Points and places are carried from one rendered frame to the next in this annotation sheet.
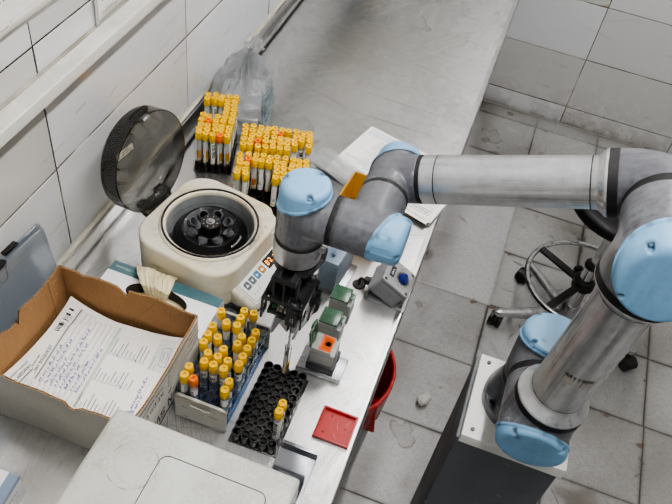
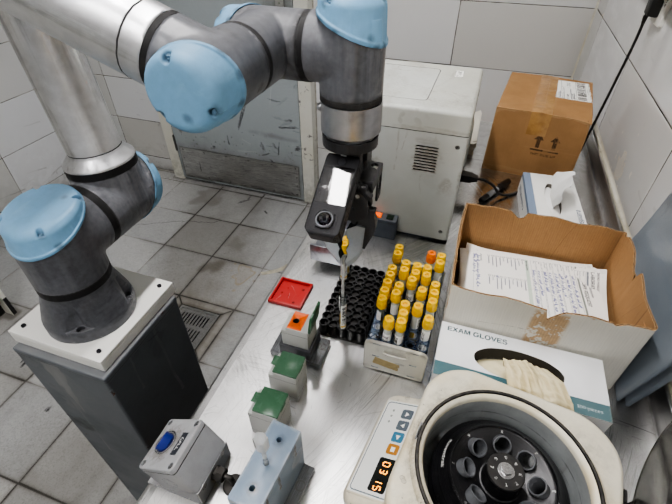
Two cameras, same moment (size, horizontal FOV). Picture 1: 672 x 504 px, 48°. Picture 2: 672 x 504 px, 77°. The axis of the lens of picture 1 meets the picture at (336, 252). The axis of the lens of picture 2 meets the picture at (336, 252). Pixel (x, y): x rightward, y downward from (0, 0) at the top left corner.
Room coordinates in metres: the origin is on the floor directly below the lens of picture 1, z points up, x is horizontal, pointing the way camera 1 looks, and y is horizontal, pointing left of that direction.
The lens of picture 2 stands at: (1.28, 0.10, 1.48)
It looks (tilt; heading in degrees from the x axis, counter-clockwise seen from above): 41 degrees down; 187
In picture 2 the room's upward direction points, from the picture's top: straight up
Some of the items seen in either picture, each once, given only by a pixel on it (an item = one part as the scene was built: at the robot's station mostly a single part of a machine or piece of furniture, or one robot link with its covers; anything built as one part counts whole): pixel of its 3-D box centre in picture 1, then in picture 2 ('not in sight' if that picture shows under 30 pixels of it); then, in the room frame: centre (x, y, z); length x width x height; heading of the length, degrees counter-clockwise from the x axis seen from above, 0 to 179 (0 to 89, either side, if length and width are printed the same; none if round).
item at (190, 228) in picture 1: (210, 231); (499, 482); (1.06, 0.26, 0.97); 0.15 x 0.15 x 0.07
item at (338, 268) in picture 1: (336, 262); (270, 480); (1.08, -0.01, 0.92); 0.10 x 0.07 x 0.10; 163
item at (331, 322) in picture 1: (331, 326); (288, 375); (0.92, -0.02, 0.91); 0.05 x 0.04 x 0.07; 78
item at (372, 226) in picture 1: (372, 224); (263, 46); (0.78, -0.04, 1.35); 0.11 x 0.11 x 0.08; 79
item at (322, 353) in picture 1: (324, 353); (299, 333); (0.84, -0.01, 0.92); 0.05 x 0.04 x 0.06; 78
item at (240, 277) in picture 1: (217, 244); (479, 485); (1.05, 0.25, 0.94); 0.30 x 0.24 x 0.12; 69
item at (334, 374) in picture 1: (322, 361); (300, 343); (0.84, -0.01, 0.89); 0.09 x 0.05 x 0.04; 78
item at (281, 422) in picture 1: (271, 393); (354, 284); (0.73, 0.07, 0.93); 0.17 x 0.09 x 0.11; 169
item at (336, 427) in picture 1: (335, 426); (290, 292); (0.71, -0.06, 0.88); 0.07 x 0.07 x 0.01; 78
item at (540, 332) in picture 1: (546, 356); (58, 236); (0.81, -0.40, 1.07); 0.13 x 0.12 x 0.14; 169
